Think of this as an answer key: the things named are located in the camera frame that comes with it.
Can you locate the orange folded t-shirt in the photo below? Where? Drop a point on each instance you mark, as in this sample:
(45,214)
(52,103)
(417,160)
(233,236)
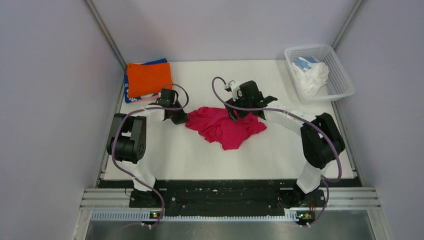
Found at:
(147,79)

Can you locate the blue folded t-shirt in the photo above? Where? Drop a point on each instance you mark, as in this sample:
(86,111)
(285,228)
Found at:
(126,83)

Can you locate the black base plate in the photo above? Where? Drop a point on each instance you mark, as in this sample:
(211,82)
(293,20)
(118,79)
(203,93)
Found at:
(229,198)

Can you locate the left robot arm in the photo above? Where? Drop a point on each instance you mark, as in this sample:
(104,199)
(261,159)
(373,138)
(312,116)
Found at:
(127,144)

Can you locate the aluminium rail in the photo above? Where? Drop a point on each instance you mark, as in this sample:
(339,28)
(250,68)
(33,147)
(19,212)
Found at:
(340,198)

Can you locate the white plastic basket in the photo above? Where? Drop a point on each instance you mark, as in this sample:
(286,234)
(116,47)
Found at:
(339,84)

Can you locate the white crumpled t-shirt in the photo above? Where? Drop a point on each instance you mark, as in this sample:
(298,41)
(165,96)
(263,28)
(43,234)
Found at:
(311,81)

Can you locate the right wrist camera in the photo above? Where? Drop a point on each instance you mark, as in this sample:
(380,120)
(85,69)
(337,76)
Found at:
(234,87)

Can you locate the light blue cloth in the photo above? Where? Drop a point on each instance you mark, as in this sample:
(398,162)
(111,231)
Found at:
(306,63)

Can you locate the light pink folded t-shirt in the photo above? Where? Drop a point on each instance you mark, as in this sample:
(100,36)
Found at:
(149,97)

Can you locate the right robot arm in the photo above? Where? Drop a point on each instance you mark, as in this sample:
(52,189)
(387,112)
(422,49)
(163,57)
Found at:
(320,137)

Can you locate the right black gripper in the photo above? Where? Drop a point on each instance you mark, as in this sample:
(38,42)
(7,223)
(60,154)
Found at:
(232,114)

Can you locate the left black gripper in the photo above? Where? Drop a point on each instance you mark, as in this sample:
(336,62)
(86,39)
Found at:
(182,117)

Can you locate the white cable duct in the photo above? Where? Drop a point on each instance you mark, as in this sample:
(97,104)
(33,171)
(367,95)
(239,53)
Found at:
(147,216)

